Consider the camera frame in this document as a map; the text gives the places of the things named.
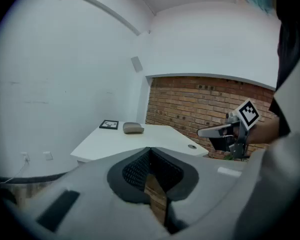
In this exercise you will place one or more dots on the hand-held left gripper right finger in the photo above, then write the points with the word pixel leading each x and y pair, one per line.
pixel 210 189

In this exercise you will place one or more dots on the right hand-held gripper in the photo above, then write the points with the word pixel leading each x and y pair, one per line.
pixel 248 114

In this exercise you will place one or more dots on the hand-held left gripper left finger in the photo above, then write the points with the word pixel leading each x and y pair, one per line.
pixel 85 204

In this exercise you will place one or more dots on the beige glasses case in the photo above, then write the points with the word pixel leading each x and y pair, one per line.
pixel 132 128

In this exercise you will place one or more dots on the person's right forearm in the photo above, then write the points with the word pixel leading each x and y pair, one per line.
pixel 263 131

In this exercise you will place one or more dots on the green plant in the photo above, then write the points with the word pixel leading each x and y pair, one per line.
pixel 229 156

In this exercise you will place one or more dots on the black framed deer picture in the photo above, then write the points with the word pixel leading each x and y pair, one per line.
pixel 109 124

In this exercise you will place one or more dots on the person's black shirt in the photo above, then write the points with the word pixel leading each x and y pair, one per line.
pixel 290 59

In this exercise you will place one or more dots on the white wall socket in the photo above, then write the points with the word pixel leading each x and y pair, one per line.
pixel 48 155
pixel 25 156

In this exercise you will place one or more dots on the grey wall panel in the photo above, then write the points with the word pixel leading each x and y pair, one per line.
pixel 136 63

